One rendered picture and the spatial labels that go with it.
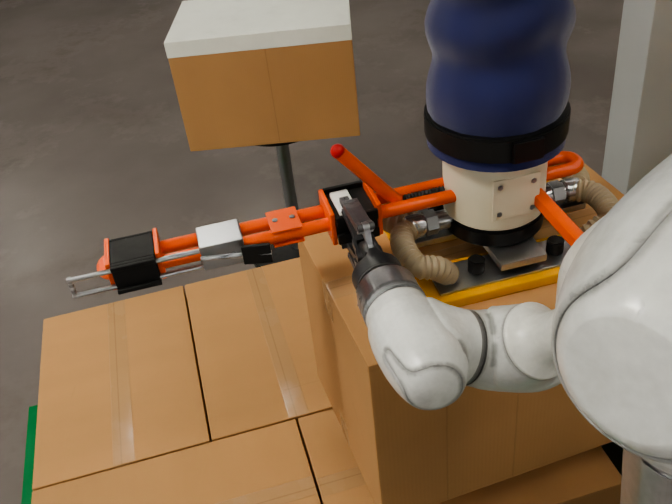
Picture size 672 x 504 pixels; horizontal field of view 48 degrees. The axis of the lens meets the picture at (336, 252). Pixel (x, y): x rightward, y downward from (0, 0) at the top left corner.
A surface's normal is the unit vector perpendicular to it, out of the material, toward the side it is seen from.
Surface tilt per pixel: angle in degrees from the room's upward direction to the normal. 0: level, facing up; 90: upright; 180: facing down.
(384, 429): 90
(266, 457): 0
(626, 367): 84
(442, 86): 75
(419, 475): 90
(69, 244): 0
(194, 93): 90
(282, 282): 0
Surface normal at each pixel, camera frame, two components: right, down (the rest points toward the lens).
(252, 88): 0.01, 0.60
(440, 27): -0.83, 0.17
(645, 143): 0.26, 0.56
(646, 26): -0.96, 0.23
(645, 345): -0.72, 0.43
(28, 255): -0.10, -0.79
